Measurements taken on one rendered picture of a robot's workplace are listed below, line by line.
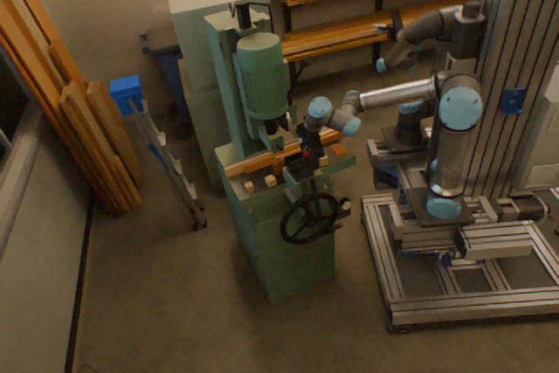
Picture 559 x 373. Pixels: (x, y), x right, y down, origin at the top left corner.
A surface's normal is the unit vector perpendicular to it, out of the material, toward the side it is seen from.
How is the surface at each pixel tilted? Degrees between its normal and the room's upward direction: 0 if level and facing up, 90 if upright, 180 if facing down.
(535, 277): 0
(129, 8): 90
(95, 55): 90
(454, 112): 82
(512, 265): 0
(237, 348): 1
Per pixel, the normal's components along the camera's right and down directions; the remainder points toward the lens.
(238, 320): -0.11, -0.76
